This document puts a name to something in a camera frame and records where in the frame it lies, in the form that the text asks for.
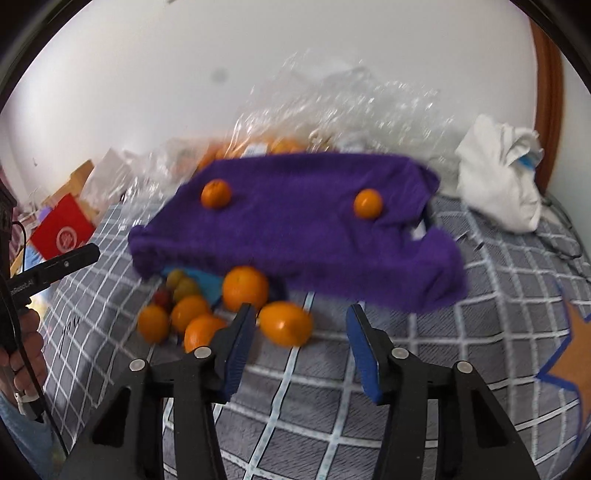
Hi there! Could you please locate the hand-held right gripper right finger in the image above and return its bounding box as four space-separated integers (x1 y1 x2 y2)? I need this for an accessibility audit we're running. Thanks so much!
346 303 541 480

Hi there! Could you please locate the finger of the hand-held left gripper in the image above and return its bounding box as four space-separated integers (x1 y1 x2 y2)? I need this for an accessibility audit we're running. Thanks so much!
7 244 101 301

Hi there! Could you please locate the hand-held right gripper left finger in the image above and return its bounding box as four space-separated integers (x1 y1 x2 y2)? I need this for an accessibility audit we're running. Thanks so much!
58 302 257 480

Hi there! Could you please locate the small orange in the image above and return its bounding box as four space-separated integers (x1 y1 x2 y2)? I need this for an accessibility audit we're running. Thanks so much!
171 295 212 333
353 188 384 219
137 305 171 343
184 315 228 354
200 179 232 209

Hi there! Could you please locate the oval orange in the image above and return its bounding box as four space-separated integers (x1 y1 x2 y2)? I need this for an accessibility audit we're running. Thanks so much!
257 301 314 348

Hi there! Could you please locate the large round orange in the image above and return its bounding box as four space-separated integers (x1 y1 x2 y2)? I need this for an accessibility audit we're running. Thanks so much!
222 266 270 312

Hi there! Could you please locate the purple towel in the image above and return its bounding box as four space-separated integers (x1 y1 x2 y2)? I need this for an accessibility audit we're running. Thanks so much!
128 152 469 312

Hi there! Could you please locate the person's left hand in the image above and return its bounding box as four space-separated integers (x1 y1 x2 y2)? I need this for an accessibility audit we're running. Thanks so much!
0 307 47 402

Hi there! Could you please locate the red paper bag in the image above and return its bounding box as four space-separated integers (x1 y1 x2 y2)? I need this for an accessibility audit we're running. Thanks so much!
30 193 96 261

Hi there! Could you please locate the white plastic bag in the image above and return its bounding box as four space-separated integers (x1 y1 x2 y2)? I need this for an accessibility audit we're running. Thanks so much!
83 148 134 217

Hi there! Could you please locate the blue denim cloth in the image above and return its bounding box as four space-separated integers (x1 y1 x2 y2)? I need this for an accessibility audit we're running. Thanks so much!
0 397 56 480

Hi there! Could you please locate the crumpled clear plastic bag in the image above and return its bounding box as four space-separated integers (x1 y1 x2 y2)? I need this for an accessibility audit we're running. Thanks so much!
122 138 222 204

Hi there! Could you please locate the grey checked bed sheet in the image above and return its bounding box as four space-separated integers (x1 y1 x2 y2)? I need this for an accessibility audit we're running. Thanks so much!
37 189 591 480

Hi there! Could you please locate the pile of bagged tangerines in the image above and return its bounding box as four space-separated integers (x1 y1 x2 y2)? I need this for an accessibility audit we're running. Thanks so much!
198 136 310 171

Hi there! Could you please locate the white crumpled cloth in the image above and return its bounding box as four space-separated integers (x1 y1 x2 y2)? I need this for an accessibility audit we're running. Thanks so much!
455 114 544 234

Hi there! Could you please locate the large clear plastic bag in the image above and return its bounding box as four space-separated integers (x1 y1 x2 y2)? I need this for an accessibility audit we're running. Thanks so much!
231 51 458 158

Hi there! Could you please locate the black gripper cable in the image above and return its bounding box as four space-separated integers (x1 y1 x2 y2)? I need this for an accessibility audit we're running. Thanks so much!
9 220 68 457

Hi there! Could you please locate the thin black cable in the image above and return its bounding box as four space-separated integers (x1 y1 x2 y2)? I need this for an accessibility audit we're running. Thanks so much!
536 194 587 259

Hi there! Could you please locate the brown wooden door frame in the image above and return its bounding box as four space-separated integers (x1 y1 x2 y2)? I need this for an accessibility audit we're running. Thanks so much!
529 21 566 195

